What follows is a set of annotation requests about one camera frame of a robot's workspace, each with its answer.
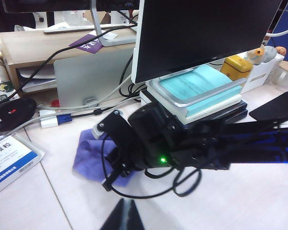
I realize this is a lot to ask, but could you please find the orange white hamster figurine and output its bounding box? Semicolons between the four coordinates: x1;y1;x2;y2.
244;45;266;65

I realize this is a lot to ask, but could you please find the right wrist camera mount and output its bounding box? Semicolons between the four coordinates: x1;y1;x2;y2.
93;109;135;156

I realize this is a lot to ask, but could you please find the grey animal figurine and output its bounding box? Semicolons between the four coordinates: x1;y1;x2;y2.
261;45;278;62

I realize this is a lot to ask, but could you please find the stack of white papers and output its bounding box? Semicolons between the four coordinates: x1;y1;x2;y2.
16;66;58;93

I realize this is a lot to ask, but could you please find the black flat box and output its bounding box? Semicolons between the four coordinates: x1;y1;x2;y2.
182;100;248;125
187;108;249;127

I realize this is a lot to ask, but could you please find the white adapter box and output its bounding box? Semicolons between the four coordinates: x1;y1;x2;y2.
39;115;59;128

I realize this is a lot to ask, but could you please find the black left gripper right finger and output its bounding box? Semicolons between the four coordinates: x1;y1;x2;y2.
128;199;145;230

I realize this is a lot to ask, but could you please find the black monitor cable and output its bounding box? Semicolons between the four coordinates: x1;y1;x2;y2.
118;54;136;97
127;80;142;102

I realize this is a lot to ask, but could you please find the silver monitor stand base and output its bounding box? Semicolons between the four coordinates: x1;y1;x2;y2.
149;68;247;108

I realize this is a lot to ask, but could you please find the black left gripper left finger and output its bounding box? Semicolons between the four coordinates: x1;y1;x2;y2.
99;198;127;230

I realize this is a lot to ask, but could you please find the teal book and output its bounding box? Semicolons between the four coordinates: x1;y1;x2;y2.
158;64;243;118

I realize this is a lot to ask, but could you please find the white adapter cable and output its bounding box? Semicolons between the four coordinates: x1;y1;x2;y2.
4;114;59;135

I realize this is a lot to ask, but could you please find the white blue medicine box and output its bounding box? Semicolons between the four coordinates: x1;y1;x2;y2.
0;133;45;198

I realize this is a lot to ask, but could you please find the blue VGA connector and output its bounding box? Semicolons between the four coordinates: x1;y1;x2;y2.
57;114;72;126

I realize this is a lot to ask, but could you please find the right AOC black monitor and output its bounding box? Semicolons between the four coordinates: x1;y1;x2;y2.
131;0;285;85

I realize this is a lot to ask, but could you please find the silver partition panel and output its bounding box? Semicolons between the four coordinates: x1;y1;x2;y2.
53;47;138;109

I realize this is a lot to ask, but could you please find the yellow tin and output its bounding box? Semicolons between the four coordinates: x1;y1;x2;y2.
220;54;254;81

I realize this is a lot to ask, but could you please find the purple name card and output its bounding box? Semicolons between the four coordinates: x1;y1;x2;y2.
69;33;104;55

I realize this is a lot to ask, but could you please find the thick black power cable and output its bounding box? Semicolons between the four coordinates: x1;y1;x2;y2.
7;22;138;101

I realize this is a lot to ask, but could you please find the grey white monitor cable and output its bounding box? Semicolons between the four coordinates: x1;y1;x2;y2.
37;75;135;111

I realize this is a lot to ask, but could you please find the wooden desk riser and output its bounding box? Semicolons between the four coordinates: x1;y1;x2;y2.
0;25;138;97

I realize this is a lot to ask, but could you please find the white desk organizer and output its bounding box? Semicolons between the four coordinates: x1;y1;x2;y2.
240;52;285;94

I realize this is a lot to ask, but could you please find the black VGA cable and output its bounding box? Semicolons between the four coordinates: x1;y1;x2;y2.
70;101;142;118

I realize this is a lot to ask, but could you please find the black flat pad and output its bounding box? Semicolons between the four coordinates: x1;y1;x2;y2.
249;91;288;122

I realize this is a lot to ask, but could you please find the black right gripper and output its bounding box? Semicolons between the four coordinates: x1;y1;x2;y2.
102;103;186;193

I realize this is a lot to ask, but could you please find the green white can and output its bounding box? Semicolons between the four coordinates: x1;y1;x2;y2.
0;57;20;106

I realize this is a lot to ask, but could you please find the silver curved monitor stand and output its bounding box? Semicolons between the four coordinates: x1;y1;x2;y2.
89;0;138;47

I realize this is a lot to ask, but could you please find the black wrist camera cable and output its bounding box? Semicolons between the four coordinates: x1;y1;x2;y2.
101;134;203;200

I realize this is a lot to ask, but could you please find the black computer mouse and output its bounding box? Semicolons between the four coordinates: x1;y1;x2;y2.
0;97;37;132

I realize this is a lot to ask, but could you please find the purple-blue microfibre rag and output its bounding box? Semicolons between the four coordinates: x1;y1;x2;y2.
72;128;137;188

